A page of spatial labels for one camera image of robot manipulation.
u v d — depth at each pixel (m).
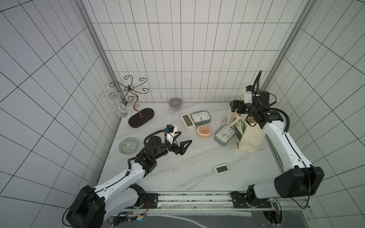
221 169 0.81
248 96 0.68
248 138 0.85
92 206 0.39
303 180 0.40
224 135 0.96
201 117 1.07
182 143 0.65
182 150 0.65
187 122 1.01
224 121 1.04
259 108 0.58
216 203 0.73
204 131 0.98
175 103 1.15
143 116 1.09
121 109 0.90
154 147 0.57
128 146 0.92
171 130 0.63
